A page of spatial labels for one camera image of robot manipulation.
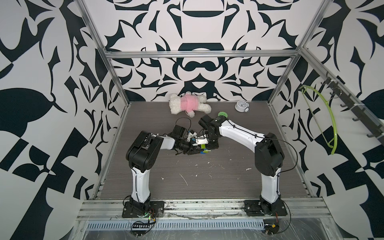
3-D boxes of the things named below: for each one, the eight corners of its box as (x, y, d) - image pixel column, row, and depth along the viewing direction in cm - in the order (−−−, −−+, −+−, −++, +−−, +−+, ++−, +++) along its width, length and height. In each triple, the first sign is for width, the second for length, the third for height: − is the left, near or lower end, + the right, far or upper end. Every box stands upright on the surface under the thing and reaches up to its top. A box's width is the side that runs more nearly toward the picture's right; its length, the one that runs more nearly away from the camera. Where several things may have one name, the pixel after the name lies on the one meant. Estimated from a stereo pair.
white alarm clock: (236, 112, 115) (237, 109, 113) (234, 103, 121) (235, 100, 119) (249, 112, 116) (250, 109, 113) (246, 103, 121) (247, 100, 119)
